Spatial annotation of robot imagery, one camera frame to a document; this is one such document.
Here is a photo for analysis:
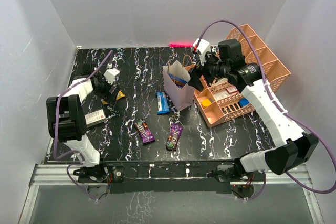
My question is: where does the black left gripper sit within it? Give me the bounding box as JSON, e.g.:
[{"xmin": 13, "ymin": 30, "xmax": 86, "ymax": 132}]
[{"xmin": 94, "ymin": 73, "xmax": 121, "ymax": 104}]

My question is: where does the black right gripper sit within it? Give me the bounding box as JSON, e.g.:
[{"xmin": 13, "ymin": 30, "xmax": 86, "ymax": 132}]
[{"xmin": 188, "ymin": 50, "xmax": 230, "ymax": 91}]

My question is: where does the yellow m&m's bag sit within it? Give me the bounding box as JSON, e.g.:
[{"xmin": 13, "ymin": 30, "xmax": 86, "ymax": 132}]
[{"xmin": 101, "ymin": 90, "xmax": 125, "ymax": 105}]

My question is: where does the blue burts chips bag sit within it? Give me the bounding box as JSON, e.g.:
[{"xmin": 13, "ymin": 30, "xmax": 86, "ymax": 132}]
[{"xmin": 168, "ymin": 73, "xmax": 188, "ymax": 89}]

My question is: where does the lilac paper bag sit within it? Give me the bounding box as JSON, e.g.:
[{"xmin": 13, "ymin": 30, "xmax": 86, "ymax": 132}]
[{"xmin": 162, "ymin": 54, "xmax": 195, "ymax": 111}]

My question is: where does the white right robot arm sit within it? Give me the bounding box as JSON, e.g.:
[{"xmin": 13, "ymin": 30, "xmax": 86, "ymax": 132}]
[{"xmin": 188, "ymin": 38, "xmax": 318, "ymax": 180}]

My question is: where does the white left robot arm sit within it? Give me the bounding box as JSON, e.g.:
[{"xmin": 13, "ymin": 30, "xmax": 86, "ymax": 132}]
[{"xmin": 46, "ymin": 64, "xmax": 120, "ymax": 182}]

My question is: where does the purple m&m's bag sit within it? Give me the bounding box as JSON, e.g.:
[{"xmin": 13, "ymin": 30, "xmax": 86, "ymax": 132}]
[
  {"xmin": 135, "ymin": 120, "xmax": 155, "ymax": 145},
  {"xmin": 165, "ymin": 123, "xmax": 183, "ymax": 151}
]

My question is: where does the white cardboard box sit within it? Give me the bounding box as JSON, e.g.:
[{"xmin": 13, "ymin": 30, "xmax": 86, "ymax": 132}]
[{"xmin": 85, "ymin": 109, "xmax": 106, "ymax": 127}]

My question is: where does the white instruction leaflet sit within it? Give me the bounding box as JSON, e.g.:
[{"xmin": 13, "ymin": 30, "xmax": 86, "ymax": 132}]
[{"xmin": 213, "ymin": 90, "xmax": 230, "ymax": 101}]

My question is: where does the peach plastic desk organizer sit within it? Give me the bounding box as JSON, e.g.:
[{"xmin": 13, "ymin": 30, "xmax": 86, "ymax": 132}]
[{"xmin": 187, "ymin": 24, "xmax": 291, "ymax": 127}]

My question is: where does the red white staples box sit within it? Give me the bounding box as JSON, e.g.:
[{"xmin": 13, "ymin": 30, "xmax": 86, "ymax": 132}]
[{"xmin": 226, "ymin": 86, "xmax": 238, "ymax": 94}]

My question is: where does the pink tape marker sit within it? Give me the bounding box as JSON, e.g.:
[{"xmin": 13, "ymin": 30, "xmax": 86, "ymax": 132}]
[{"xmin": 169, "ymin": 42, "xmax": 192, "ymax": 48}]

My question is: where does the blue oreo snack pack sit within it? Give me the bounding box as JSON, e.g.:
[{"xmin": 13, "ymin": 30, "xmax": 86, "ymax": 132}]
[{"xmin": 156, "ymin": 92, "xmax": 170, "ymax": 115}]

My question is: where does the blue grey stamp block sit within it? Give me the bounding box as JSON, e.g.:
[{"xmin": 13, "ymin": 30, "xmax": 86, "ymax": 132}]
[{"xmin": 239, "ymin": 98, "xmax": 249, "ymax": 108}]

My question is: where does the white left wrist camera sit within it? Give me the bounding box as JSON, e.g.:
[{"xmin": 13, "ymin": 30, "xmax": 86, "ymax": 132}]
[{"xmin": 104, "ymin": 63, "xmax": 120, "ymax": 85}]

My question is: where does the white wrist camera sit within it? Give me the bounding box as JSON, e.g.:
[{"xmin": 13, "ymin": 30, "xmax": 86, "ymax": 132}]
[
  {"xmin": 104, "ymin": 63, "xmax": 120, "ymax": 85},
  {"xmin": 192, "ymin": 38, "xmax": 211, "ymax": 66}
]

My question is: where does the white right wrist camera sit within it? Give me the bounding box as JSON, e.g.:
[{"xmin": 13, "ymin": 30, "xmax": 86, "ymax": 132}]
[{"xmin": 192, "ymin": 38, "xmax": 211, "ymax": 66}]

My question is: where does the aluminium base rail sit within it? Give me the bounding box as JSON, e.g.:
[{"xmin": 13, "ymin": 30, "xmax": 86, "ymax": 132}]
[{"xmin": 19, "ymin": 165, "xmax": 324, "ymax": 223}]

